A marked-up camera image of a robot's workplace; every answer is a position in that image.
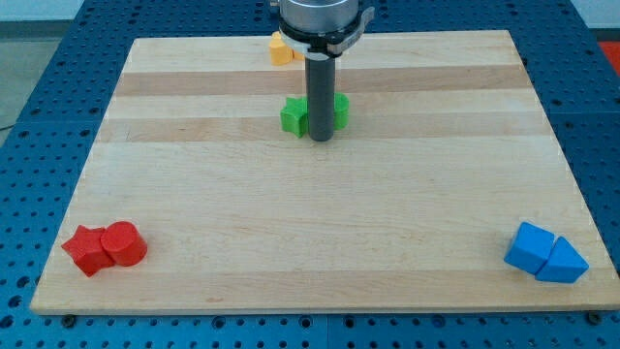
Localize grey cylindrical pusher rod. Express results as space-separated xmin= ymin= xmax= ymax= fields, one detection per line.
xmin=305 ymin=58 xmax=335 ymax=142

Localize green star block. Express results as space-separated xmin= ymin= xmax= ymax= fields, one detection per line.
xmin=280 ymin=97 xmax=308 ymax=138

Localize red star block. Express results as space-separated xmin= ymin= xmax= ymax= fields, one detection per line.
xmin=61 ymin=225 xmax=115 ymax=277

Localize green round block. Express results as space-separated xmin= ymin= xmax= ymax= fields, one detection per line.
xmin=334 ymin=92 xmax=350 ymax=130

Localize yellow block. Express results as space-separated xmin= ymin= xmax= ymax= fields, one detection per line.
xmin=268 ymin=31 xmax=304 ymax=66

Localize wooden board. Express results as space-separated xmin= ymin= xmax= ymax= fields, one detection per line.
xmin=31 ymin=30 xmax=619 ymax=315

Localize red cylinder block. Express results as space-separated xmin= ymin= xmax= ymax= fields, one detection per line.
xmin=101 ymin=221 xmax=147 ymax=267

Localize blue cube block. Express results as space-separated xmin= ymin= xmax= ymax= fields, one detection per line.
xmin=504 ymin=222 xmax=556 ymax=274

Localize blue triangle block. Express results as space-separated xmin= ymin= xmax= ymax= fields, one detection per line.
xmin=535 ymin=237 xmax=590 ymax=284

